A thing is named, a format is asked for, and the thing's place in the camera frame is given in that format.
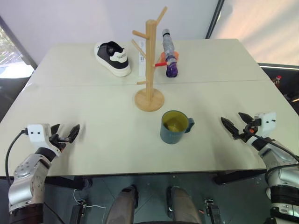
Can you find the black table support bar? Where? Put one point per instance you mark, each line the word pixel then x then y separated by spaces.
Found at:
pixel 240 176
pixel 67 183

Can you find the black and white sneaker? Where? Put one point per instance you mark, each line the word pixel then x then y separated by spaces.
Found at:
pixel 114 58

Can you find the wooden mug tree stand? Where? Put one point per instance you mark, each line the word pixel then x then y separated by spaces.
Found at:
pixel 149 88

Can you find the orange object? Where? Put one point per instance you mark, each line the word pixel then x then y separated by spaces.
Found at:
pixel 176 55

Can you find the dark side furniture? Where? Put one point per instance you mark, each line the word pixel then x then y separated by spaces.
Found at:
pixel 285 79

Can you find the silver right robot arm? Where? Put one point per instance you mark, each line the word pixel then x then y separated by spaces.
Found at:
pixel 280 163

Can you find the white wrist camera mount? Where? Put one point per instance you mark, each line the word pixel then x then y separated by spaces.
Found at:
pixel 37 135
pixel 267 123

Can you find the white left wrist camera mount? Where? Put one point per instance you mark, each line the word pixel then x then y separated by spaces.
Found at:
pixel 37 135

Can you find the red marker on peg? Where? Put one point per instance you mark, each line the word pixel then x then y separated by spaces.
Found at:
pixel 160 64

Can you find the dark wall post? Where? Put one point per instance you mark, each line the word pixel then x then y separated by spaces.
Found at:
pixel 215 18

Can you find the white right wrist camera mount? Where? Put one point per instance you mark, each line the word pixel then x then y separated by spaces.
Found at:
pixel 267 123

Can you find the dark window frame post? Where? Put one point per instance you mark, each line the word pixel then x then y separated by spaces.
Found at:
pixel 21 44

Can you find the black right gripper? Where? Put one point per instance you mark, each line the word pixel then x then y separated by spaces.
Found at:
pixel 247 130

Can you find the folded grey purple umbrella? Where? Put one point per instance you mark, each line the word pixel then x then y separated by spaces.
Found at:
pixel 170 51

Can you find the dark teal mug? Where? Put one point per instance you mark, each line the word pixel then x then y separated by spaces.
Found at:
pixel 171 135

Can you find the white flat strip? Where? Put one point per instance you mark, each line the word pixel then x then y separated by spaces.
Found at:
pixel 141 67

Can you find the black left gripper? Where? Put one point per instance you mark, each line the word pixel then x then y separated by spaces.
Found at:
pixel 58 140

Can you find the black stand foot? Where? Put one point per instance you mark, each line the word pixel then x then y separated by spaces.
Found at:
pixel 213 211
pixel 78 212

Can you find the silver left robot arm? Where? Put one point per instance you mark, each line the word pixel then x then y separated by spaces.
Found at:
pixel 28 177

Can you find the bottle with red cap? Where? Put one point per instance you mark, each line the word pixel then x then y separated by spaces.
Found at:
pixel 277 81

